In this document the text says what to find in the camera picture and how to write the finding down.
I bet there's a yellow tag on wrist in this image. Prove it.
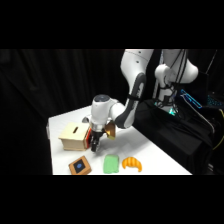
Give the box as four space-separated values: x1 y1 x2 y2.
105 121 117 140

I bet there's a blue-lit keyboard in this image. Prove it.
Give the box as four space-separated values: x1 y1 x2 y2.
206 94 224 108

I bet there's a black cloth-covered robot stand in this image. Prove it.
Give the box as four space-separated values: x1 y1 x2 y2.
132 99 215 176

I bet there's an orange toy croissant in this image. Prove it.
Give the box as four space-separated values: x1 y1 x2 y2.
121 156 144 173

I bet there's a red drawer with metal handle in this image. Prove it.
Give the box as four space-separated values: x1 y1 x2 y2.
83 129 93 149

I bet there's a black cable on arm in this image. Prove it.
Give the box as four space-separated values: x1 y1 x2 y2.
159 49 190 101

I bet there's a blue-lit device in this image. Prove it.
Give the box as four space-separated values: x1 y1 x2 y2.
179 88 204 110

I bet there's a light wooden box with slot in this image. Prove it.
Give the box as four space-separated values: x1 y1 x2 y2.
58 122 91 152

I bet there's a green folded cloth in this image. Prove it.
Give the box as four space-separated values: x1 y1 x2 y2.
102 153 121 175

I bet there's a yellow cable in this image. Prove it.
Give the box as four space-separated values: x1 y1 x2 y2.
211 108 224 152

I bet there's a black curtain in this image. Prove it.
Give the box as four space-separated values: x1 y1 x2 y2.
0 49 224 176

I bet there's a wooden block with black top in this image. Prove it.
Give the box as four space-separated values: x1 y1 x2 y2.
68 155 93 176

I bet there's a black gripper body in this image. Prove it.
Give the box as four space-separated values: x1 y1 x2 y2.
88 126 106 146

